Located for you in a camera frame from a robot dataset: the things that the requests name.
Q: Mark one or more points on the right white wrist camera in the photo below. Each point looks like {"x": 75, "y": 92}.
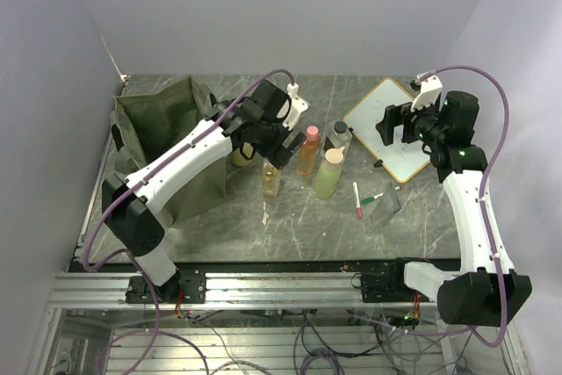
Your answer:
{"x": 430, "y": 87}

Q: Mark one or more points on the amber liquid clear bottle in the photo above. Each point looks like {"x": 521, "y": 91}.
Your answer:
{"x": 271, "y": 181}

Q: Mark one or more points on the green whiteboard marker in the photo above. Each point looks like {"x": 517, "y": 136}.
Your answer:
{"x": 369, "y": 199}

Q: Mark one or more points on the olive canvas bag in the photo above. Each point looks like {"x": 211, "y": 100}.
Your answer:
{"x": 146, "y": 125}

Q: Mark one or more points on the yellow-framed whiteboard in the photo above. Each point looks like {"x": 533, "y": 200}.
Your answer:
{"x": 402, "y": 161}

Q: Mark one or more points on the green bottle peach cap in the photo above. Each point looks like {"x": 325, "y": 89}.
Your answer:
{"x": 329, "y": 173}

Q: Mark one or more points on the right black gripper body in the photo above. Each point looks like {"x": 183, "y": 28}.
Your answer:
{"x": 425, "y": 121}

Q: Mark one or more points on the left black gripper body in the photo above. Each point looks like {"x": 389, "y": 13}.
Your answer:
{"x": 275, "y": 133}

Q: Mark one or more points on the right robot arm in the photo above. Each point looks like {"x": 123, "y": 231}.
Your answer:
{"x": 487, "y": 291}

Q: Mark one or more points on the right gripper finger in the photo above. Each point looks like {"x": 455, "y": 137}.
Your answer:
{"x": 408, "y": 135}
{"x": 392, "y": 117}

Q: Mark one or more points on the short clear square bottle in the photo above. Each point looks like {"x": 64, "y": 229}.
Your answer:
{"x": 337, "y": 135}

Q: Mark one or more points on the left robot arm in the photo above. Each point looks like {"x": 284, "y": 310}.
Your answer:
{"x": 264, "y": 120}

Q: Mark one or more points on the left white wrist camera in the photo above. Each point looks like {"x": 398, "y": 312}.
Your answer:
{"x": 294, "y": 108}

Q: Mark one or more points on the aluminium mounting rail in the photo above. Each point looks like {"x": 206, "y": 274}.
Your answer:
{"x": 254, "y": 285}

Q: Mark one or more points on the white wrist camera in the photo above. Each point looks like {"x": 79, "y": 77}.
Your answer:
{"x": 430, "y": 87}
{"x": 294, "y": 108}

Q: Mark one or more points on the orange bottle pink cap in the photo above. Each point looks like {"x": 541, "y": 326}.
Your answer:
{"x": 308, "y": 151}

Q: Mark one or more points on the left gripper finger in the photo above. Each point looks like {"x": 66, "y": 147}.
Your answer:
{"x": 296, "y": 143}
{"x": 280, "y": 158}

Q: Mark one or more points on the yellow-green pump bottle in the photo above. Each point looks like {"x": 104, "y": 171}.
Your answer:
{"x": 243, "y": 156}

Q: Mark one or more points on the clear plastic cup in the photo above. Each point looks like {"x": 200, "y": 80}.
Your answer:
{"x": 385, "y": 208}

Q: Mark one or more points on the red whiteboard marker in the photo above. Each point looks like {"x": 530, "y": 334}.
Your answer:
{"x": 357, "y": 200}

